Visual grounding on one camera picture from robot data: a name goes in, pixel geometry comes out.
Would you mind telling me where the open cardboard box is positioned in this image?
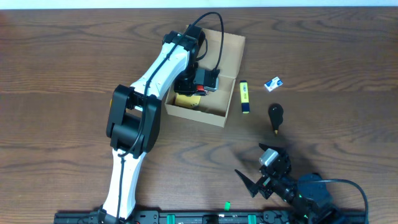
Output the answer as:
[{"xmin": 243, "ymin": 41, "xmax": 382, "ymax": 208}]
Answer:
[{"xmin": 165, "ymin": 29, "xmax": 246, "ymax": 127}]

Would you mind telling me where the black correction tape dispenser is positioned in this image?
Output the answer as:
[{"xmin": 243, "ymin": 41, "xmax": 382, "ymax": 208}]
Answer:
[{"xmin": 268, "ymin": 103, "xmax": 284, "ymax": 135}]

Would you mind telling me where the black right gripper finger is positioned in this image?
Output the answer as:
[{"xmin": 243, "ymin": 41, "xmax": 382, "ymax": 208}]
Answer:
[
  {"xmin": 259, "ymin": 143, "xmax": 285, "ymax": 153},
  {"xmin": 234, "ymin": 169, "xmax": 259, "ymax": 198}
]

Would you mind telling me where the black mounting rail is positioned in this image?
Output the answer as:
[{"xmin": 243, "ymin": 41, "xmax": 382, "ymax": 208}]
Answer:
[{"xmin": 53, "ymin": 210, "xmax": 368, "ymax": 224}]

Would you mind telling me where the small green clip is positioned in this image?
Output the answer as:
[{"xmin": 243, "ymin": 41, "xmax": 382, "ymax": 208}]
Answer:
[{"xmin": 224, "ymin": 202, "xmax": 231, "ymax": 212}]

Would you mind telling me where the yellow blue highlighter pen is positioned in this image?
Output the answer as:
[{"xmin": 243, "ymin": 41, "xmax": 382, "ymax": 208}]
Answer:
[{"xmin": 239, "ymin": 80, "xmax": 250, "ymax": 114}]

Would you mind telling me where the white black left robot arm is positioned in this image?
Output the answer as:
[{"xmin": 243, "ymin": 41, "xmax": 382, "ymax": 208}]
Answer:
[{"xmin": 98, "ymin": 25, "xmax": 205, "ymax": 223}]

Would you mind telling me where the yellow sticky note pad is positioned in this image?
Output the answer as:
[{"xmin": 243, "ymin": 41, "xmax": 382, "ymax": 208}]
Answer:
[{"xmin": 174, "ymin": 93, "xmax": 201, "ymax": 109}]

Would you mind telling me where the red black stapler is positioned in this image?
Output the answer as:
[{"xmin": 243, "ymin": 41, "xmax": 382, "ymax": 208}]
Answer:
[{"xmin": 196, "ymin": 85, "xmax": 206, "ymax": 96}]

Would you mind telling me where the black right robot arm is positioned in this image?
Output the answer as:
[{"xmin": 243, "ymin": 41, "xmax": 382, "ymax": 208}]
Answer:
[{"xmin": 235, "ymin": 143, "xmax": 348, "ymax": 223}]

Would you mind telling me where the white blue staples box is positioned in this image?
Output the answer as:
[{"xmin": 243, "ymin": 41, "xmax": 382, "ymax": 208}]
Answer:
[{"xmin": 264, "ymin": 77, "xmax": 283, "ymax": 92}]

